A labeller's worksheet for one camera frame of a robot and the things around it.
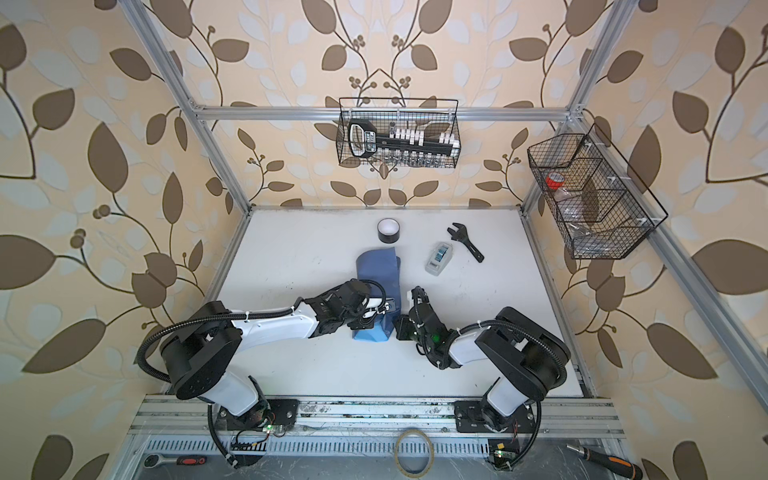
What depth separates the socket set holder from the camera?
84 centimetres

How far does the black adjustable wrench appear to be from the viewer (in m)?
1.07

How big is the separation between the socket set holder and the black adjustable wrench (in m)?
0.31
